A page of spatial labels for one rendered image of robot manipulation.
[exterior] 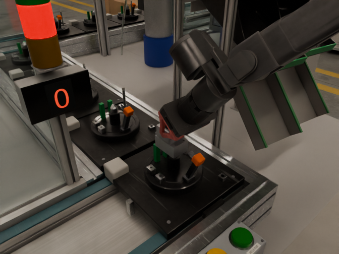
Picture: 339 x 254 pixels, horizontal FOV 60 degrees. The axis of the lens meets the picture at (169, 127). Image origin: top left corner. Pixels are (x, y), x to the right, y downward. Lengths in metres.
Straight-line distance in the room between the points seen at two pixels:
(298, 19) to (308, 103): 0.55
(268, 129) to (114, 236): 0.47
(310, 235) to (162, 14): 1.12
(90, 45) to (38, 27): 1.30
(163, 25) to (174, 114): 1.00
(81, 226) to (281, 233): 0.46
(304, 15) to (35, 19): 0.39
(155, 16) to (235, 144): 0.77
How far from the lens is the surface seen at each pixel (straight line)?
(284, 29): 0.45
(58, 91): 0.56
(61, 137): 0.65
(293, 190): 0.89
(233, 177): 0.72
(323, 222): 0.84
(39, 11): 0.52
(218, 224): 0.63
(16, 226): 0.71
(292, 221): 0.81
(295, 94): 0.95
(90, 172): 0.77
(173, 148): 0.61
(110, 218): 0.70
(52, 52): 0.54
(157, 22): 1.50
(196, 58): 0.48
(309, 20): 0.45
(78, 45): 1.78
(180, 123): 0.54
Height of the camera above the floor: 1.45
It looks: 34 degrees down
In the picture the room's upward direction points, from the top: straight up
